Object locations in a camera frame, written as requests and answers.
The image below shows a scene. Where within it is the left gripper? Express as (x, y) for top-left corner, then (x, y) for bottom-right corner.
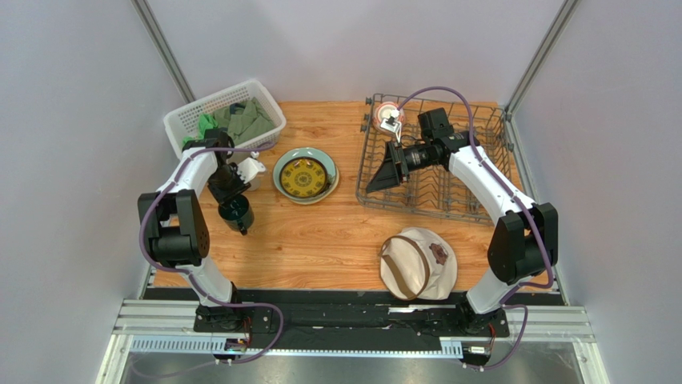
(207, 164), (251, 210)

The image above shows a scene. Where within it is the dark green mug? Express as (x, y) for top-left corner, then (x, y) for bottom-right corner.
(218, 194), (255, 236)

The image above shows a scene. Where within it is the light green flower plate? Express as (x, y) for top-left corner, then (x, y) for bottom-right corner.
(273, 147), (337, 177)

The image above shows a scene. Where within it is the red white ceramic bowl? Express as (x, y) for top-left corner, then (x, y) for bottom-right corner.
(371, 102), (399, 134)

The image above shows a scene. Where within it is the yellow patterned black-rim plate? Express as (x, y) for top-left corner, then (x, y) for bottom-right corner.
(279, 157), (329, 199)

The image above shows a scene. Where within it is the beige ceramic cup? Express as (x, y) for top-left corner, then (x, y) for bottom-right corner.
(245, 158), (267, 190)

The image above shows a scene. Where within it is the cream bird plate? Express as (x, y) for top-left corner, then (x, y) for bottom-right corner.
(273, 167), (340, 206)

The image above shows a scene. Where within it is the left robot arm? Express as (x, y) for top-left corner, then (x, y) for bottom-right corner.
(138, 128), (251, 322)

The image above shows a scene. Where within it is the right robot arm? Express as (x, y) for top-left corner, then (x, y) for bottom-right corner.
(365, 108), (559, 334)

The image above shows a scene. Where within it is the bright green cloth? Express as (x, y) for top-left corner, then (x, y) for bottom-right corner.
(183, 114), (219, 145)

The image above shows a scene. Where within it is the olive green cloth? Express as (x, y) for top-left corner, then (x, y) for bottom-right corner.
(212, 98), (275, 145)

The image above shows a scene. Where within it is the white plastic basket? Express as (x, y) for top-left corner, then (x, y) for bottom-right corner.
(163, 80), (287, 158)

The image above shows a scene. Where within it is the cream bucket hat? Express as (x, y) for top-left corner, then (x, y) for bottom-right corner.
(378, 227), (458, 301)

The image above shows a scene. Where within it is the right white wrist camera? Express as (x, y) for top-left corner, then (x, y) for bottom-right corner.
(380, 109), (403, 143)

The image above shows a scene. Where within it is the grey wire dish rack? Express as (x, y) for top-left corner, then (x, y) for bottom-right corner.
(354, 94), (507, 225)

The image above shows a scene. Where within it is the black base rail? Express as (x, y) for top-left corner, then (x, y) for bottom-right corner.
(143, 287), (566, 353)

